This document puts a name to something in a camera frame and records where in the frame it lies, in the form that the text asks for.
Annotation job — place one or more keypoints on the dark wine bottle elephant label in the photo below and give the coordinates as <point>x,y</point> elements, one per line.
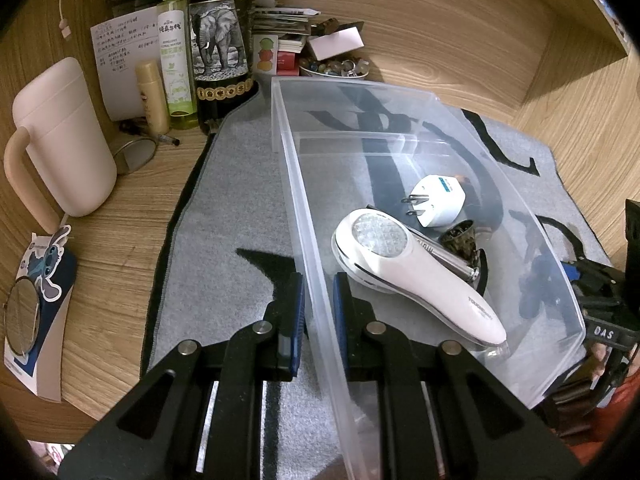
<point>220,45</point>

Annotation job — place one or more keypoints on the black marker pen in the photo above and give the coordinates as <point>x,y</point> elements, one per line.
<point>150,134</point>

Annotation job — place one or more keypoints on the white plug adapter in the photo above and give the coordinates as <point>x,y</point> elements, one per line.
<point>440,200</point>

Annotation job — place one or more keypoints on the blue cartoon sticker card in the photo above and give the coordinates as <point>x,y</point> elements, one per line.
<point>50,280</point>

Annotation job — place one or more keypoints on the grey mat with black letters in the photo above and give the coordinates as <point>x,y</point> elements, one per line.
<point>225,200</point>

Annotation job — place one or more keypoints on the bowl of beads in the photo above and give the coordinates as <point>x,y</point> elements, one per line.
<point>335,69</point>

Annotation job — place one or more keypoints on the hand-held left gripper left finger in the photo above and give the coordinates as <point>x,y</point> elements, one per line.
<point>298,310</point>

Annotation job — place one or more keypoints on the silver metal tube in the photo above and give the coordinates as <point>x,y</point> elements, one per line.
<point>452,266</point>

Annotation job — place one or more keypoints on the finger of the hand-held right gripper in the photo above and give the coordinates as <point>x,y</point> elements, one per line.
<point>590,272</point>

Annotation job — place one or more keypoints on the clear plastic storage box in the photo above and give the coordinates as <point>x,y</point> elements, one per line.
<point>310,210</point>

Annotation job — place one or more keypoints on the yellow tube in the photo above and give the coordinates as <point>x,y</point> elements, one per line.
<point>152,100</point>

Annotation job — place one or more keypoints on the green spray bottle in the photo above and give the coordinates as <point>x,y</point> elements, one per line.
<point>175,60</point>

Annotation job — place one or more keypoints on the small round mirror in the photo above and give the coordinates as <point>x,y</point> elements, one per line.
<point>22,317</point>
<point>137,152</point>

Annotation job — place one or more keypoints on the small white card box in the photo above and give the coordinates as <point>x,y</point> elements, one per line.
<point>337,42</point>

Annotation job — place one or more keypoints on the white handheld light device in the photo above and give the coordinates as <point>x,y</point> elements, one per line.
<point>425,290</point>

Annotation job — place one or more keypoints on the person's right hand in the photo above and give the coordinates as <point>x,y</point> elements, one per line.
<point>598,362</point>

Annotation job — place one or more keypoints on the stack of books and boxes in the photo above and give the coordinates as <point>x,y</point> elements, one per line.
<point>280,45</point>

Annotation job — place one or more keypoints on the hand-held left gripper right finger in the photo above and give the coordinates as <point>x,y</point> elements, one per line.
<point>341,310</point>

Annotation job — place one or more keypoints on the handwritten white paper note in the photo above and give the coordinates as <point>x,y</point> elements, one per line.
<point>120,45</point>

